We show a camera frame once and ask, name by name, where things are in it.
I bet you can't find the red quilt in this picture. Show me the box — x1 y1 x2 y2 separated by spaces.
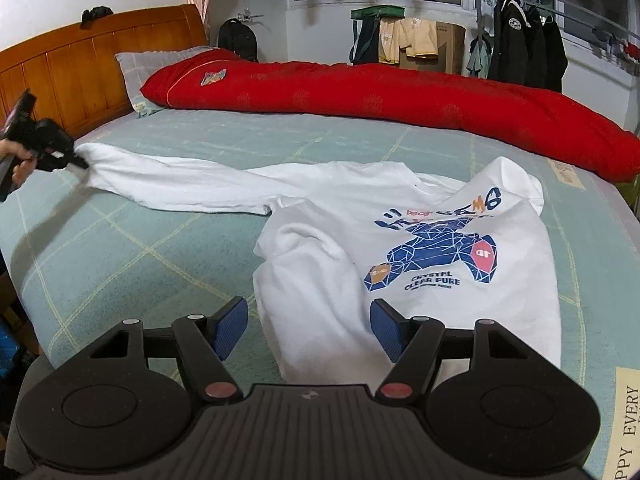
140 49 640 183

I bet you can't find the metal clothes drying rack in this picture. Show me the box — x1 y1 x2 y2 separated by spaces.
467 0 640 78

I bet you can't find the person's left hand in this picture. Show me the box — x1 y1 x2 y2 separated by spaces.
0 140 40 190

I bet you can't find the black jacket with round badge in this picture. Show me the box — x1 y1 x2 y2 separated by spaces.
487 0 531 86

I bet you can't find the grey checked pillow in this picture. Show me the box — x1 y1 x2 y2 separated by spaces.
115 46 221 118

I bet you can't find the black backpack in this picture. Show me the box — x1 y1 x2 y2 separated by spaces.
217 17 259 63

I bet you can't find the green folding stool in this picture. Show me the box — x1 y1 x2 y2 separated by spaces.
348 5 403 66

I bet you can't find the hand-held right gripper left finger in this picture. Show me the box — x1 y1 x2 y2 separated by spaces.
90 296 249 406

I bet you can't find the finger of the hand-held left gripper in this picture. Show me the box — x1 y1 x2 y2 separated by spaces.
37 152 91 173

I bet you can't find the yellow shirt hanging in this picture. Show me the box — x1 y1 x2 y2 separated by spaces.
397 16 438 59

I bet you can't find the grey green hanging garment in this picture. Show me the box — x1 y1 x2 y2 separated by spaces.
466 0 496 78

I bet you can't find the cream floral garment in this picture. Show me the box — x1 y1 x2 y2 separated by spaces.
378 19 401 63

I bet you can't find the white printed long-sleeve shirt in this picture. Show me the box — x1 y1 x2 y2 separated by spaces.
75 142 563 396

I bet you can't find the cardboard box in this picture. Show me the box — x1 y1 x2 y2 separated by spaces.
398 21 467 76

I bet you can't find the small black item on headboard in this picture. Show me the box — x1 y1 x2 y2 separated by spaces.
80 6 115 28

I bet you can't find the wooden headboard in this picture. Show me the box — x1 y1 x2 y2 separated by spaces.
0 4 208 141

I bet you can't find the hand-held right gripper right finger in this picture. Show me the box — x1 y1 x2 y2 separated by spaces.
370 298 526 407

